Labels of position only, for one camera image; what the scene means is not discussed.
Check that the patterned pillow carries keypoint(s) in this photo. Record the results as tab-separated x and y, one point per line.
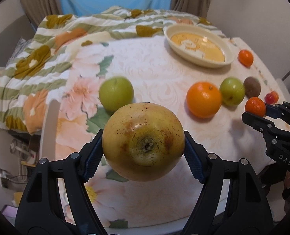
20	46

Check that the green apple left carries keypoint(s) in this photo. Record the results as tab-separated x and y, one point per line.
115	93

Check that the large orange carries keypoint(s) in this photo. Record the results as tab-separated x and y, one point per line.
203	100

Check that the small mandarin front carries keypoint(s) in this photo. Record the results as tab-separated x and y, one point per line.
255	106

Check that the cream duck plate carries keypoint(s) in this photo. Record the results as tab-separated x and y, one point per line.
199	46

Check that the green apple right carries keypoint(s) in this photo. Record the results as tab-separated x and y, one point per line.
232	91

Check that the green striped floral duvet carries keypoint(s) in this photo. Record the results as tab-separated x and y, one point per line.
67	60

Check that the orange near plate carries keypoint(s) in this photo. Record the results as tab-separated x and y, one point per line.
245	57

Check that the large yellow-brown pear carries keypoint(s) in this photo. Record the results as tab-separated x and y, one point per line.
143	141

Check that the small orange tomato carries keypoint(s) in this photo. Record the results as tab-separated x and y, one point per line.
275	96

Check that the brown kiwi with sticker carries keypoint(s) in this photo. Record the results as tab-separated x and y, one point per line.
252	87

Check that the green apple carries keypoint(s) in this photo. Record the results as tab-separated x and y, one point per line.
115	93
232	91

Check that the red cherry tomato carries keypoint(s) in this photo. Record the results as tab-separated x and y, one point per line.
269	98

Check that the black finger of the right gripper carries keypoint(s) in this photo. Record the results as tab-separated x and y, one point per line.
258	123

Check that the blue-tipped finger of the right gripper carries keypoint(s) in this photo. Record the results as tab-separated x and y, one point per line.
274	111

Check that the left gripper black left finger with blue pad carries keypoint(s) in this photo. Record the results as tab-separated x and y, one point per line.
40	210

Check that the grey upholstered headboard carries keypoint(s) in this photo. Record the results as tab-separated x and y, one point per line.
20	28

